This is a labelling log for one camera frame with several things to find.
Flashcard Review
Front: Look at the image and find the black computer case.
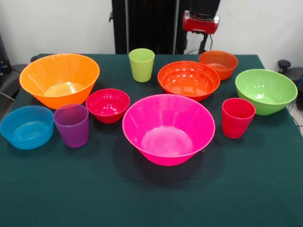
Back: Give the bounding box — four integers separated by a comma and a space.
0, 33, 12, 76

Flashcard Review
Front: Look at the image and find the small red-orange bowl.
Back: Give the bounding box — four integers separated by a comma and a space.
198, 50, 239, 81

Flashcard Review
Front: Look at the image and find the green bowl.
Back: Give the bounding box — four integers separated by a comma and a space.
235, 69, 298, 116

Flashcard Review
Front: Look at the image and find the blue bowl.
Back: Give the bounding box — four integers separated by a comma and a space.
0, 105, 54, 150

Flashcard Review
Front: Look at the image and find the small crimson bowl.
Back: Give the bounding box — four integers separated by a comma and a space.
85, 88, 131, 124

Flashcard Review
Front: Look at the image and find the purple cup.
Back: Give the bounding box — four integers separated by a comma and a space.
53, 103, 89, 149

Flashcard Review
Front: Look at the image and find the green cup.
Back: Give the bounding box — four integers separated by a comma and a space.
128, 48, 156, 83

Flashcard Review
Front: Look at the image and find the large orange bowl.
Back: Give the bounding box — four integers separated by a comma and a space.
19, 53, 100, 110

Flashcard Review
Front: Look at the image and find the wide red-orange bowl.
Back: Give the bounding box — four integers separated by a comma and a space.
157, 61, 221, 103

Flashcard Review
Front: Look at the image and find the large pink bowl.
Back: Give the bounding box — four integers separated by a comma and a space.
122, 94, 216, 166

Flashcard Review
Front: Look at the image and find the crimson cup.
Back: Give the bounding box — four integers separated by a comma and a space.
222, 97, 256, 140

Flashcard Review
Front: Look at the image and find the black pedestal leg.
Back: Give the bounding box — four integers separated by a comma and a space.
277, 59, 303, 95

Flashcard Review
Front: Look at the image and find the dark green tablecloth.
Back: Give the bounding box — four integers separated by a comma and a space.
0, 53, 303, 227

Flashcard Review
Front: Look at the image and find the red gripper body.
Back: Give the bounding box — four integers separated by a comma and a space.
182, 9, 220, 35

